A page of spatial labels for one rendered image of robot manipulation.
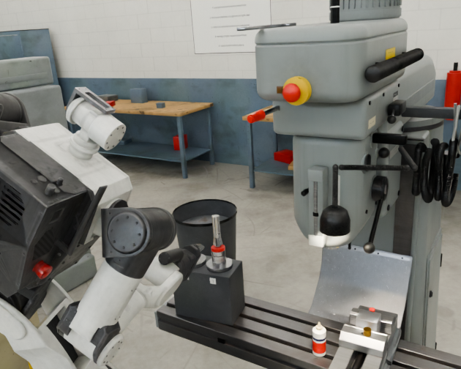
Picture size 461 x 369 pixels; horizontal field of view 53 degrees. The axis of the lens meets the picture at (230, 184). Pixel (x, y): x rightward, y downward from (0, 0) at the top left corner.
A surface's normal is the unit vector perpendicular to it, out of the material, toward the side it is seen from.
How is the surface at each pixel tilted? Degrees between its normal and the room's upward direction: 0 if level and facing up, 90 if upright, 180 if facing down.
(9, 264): 97
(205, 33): 90
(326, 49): 90
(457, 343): 0
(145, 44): 90
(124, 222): 68
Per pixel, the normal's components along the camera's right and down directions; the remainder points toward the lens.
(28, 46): 0.85, 0.12
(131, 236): -0.25, -0.04
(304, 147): -0.60, 0.30
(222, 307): -0.39, 0.33
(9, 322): -0.18, 0.33
